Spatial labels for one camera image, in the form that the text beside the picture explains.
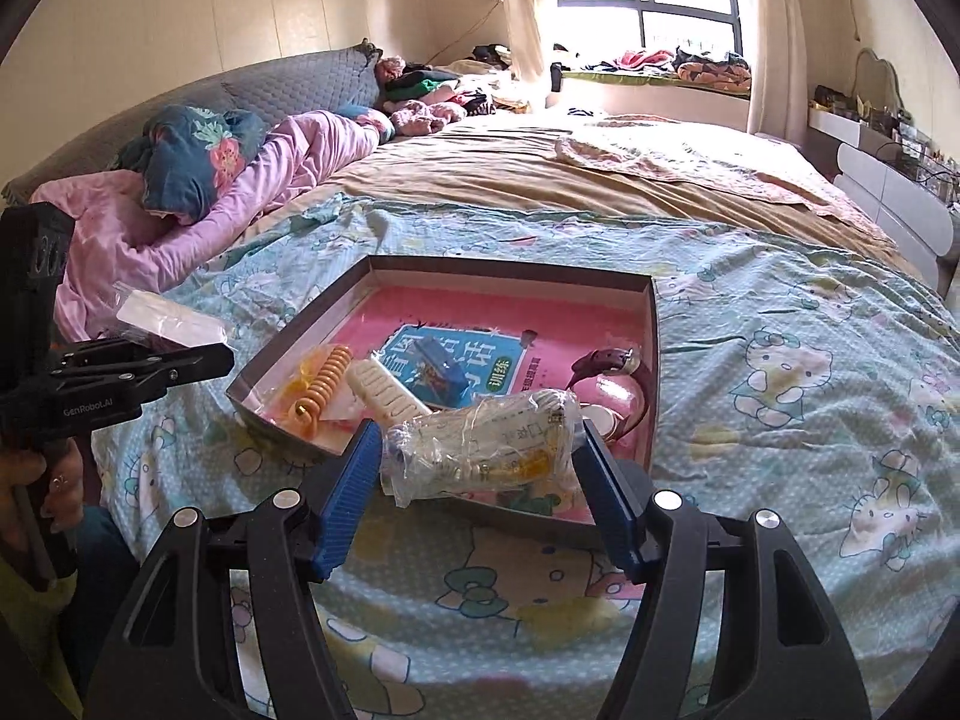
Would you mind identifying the pink packet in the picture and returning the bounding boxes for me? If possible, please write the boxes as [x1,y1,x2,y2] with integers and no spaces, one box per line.
[114,283,231,349]

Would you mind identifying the bag with yellow hoop earrings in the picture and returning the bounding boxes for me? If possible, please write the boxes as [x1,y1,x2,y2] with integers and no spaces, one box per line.
[280,346,338,422]

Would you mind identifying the orange spiral hair tie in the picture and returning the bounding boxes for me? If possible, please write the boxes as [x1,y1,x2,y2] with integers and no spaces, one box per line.
[288,343,355,441]

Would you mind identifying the cream hair claw clip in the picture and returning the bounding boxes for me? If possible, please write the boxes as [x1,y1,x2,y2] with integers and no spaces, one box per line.
[345,358,431,427]

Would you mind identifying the small blue box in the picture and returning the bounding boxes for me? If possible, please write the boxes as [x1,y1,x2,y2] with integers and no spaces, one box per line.
[413,337,470,408]

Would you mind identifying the clear bag with bracelet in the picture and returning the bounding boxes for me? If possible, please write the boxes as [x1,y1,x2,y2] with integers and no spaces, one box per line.
[381,388,584,507]

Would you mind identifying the operator left hand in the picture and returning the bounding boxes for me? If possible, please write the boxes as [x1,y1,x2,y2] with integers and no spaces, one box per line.
[0,437,86,553]

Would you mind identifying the pink quilt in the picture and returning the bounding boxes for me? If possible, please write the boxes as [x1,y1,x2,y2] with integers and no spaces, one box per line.
[29,109,384,343]

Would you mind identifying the dark floral pillow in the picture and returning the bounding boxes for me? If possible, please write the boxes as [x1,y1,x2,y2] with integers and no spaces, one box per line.
[110,104,267,226]

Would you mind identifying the pink book in tray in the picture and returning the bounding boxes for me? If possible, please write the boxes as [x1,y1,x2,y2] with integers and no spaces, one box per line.
[228,262,659,536]

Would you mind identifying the dark cardboard box tray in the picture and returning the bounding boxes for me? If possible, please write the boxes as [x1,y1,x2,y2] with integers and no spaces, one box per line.
[224,253,662,550]

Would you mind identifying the hello kitty green bedsheet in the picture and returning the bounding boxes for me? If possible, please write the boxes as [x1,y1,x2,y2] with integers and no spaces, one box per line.
[89,190,960,720]

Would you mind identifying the grey quilted headboard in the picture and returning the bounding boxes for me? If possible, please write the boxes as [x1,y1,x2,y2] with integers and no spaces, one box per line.
[2,39,382,205]

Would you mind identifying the clothes pile by headboard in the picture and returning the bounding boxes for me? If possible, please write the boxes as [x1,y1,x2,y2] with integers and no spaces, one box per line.
[374,44,534,138]

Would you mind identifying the tan bed blanket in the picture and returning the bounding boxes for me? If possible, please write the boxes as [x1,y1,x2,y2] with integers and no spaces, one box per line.
[239,114,918,275]

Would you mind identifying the white grey dressing table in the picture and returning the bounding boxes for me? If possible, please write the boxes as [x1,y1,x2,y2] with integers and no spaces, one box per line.
[807,107,958,298]

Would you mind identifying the heart shaped mirror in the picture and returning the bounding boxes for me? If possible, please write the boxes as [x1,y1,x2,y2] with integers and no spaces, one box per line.
[851,49,905,119]

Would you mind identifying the clothes pile on windowsill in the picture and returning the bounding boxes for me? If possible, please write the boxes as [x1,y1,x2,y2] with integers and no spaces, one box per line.
[550,47,754,98]

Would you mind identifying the cream curtain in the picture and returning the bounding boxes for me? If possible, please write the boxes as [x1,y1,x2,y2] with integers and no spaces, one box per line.
[737,0,809,145]

